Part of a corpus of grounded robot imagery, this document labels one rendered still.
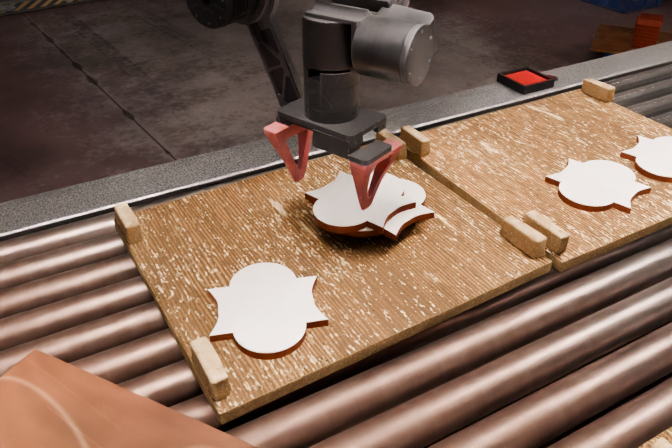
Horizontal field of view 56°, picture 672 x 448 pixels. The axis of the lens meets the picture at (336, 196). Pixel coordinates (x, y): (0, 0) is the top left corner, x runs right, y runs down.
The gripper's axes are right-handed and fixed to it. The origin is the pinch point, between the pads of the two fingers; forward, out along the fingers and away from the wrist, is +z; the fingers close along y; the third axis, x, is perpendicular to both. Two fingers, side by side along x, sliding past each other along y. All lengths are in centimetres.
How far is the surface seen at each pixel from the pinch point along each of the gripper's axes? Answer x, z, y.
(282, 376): 18.7, 8.1, -9.2
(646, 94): -75, 9, -15
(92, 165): -77, 99, 197
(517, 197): -23.3, 7.6, -13.0
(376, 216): -3.1, 3.9, -4.2
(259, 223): 2.4, 7.8, 9.6
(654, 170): -40.0, 6.5, -25.5
